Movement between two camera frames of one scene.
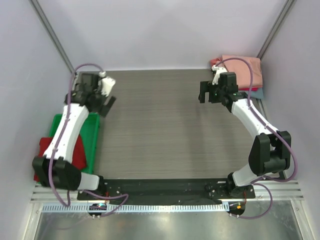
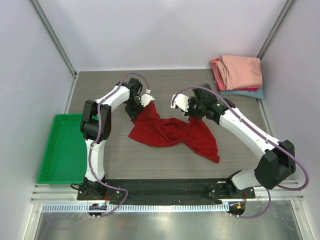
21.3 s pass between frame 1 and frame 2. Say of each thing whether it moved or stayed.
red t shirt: moved
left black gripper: moved
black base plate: stayed
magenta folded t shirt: stayed
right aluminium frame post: stayed
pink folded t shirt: stayed
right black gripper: moved
